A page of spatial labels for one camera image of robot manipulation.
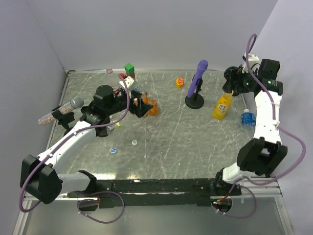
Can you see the yellow juice bottle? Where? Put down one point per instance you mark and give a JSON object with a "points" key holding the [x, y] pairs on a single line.
{"points": [[222, 105]]}

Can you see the black ring stand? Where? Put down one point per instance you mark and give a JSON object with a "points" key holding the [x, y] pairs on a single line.
{"points": [[230, 75]]}

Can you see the colourful block tower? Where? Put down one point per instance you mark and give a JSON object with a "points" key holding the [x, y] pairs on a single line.
{"points": [[130, 72]]}

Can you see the white blue bottle cap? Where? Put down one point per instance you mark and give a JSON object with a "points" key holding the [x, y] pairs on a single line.
{"points": [[113, 150]]}

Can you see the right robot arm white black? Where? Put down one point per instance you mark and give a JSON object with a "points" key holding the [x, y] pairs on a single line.
{"points": [[261, 155]]}

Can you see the red label water bottle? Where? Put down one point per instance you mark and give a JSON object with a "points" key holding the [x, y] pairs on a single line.
{"points": [[112, 79]]}

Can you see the yellow orange toy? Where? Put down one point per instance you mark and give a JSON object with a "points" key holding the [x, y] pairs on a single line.
{"points": [[179, 82]]}

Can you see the silver glitter microphone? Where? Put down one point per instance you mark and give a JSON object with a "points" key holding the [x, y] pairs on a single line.
{"points": [[75, 103]]}

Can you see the clear plastic bottle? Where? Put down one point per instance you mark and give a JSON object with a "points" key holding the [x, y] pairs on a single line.
{"points": [[110, 129]]}

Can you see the black stand holding microphone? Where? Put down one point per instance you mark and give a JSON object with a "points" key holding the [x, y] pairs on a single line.
{"points": [[63, 119]]}

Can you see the tall orange bottle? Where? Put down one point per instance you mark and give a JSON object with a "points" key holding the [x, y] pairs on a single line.
{"points": [[145, 100]]}

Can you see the short orange bottle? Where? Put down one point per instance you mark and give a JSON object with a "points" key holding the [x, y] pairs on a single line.
{"points": [[154, 110]]}

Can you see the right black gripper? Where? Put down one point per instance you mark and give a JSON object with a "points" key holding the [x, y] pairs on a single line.
{"points": [[243, 90]]}

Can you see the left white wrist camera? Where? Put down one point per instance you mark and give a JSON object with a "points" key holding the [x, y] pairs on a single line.
{"points": [[128, 82]]}

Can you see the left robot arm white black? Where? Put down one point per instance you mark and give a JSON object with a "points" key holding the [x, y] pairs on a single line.
{"points": [[40, 175]]}

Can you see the black microphone stand centre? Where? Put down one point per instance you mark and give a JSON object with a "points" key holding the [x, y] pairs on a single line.
{"points": [[196, 101]]}

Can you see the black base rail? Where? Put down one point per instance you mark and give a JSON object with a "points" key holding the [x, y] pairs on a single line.
{"points": [[158, 192]]}

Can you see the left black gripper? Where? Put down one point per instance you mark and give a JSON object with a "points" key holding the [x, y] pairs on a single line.
{"points": [[142, 108]]}

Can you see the blue label water bottle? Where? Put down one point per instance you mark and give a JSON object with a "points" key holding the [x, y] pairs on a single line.
{"points": [[248, 118]]}

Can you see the purple microphone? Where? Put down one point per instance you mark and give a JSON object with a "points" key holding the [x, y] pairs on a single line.
{"points": [[201, 68]]}

